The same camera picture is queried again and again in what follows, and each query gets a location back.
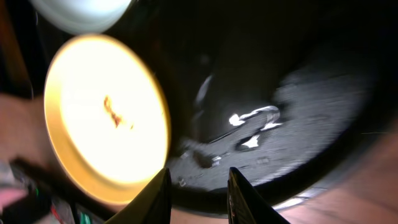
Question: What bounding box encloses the light blue plate top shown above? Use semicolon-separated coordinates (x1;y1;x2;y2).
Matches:
30;0;135;34

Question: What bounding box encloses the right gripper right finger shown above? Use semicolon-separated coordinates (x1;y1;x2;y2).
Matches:
227;167;289;224

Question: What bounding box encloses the round black tray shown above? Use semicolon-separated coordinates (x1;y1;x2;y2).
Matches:
107;0;397;215

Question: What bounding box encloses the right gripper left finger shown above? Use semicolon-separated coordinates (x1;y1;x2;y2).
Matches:
105;168;172;224

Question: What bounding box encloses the yellow plate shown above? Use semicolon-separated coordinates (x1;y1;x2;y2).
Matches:
44;34;171;205

